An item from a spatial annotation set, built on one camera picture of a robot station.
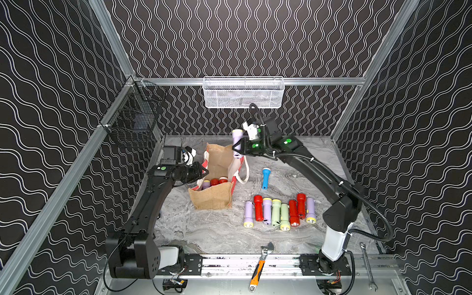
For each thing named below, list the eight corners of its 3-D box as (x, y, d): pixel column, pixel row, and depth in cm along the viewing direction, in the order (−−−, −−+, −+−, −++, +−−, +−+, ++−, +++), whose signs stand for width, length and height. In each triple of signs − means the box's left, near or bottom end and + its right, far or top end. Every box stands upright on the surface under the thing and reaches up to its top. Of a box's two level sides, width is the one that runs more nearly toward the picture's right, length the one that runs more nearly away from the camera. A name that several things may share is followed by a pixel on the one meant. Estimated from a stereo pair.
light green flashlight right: (280, 230, 85) (281, 228, 83) (280, 204, 93) (281, 202, 91) (289, 231, 85) (290, 229, 83) (288, 205, 93) (289, 203, 90)
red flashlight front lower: (290, 226, 86) (291, 224, 84) (287, 201, 94) (288, 199, 92) (299, 226, 86) (300, 224, 84) (295, 202, 94) (297, 199, 92)
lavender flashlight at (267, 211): (263, 224, 87) (264, 221, 84) (263, 200, 94) (264, 197, 92) (271, 224, 87) (272, 222, 84) (270, 200, 94) (271, 197, 92)
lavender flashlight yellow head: (243, 227, 86) (243, 225, 84) (244, 203, 94) (244, 200, 92) (253, 228, 86) (253, 225, 84) (253, 203, 94) (253, 200, 91)
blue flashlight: (261, 189, 99) (262, 186, 96) (262, 170, 106) (263, 167, 104) (269, 190, 98) (270, 186, 96) (269, 171, 106) (270, 167, 103)
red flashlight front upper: (296, 218, 88) (298, 215, 86) (297, 195, 96) (298, 192, 93) (304, 220, 88) (306, 217, 85) (303, 196, 96) (305, 193, 93)
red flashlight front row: (255, 221, 88) (255, 219, 85) (253, 197, 95) (254, 195, 93) (264, 221, 88) (265, 219, 85) (262, 197, 95) (263, 195, 93)
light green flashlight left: (271, 225, 87) (272, 222, 84) (271, 201, 94) (272, 198, 92) (280, 226, 86) (281, 223, 84) (280, 202, 94) (281, 199, 92)
